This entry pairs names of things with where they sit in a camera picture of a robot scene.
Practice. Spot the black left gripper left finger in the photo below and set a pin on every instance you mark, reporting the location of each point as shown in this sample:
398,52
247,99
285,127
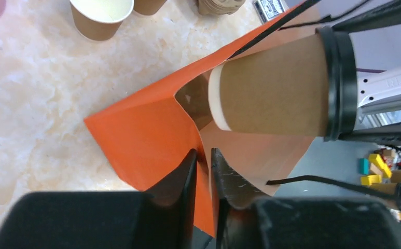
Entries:
160,217

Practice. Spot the black plastic cup lid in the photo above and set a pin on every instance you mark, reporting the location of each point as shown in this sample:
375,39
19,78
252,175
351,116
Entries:
342,82

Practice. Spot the stack of brown paper cups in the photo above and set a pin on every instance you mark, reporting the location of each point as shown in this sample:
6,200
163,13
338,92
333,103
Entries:
99,20

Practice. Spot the colourful clutter beyond table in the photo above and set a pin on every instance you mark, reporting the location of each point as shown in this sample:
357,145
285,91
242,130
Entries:
381,171

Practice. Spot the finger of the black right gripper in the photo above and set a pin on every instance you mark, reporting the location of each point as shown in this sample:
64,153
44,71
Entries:
385,135
388,14

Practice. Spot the brown paper coffee cup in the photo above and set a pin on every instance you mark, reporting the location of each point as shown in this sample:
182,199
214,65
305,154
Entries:
282,90

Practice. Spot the blue playing card deck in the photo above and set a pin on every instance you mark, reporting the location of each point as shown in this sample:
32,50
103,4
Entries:
269,9

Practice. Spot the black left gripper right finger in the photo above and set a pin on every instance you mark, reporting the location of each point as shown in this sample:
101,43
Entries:
246,217

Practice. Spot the orange paper bag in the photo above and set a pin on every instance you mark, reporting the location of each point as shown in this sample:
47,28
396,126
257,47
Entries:
146,135

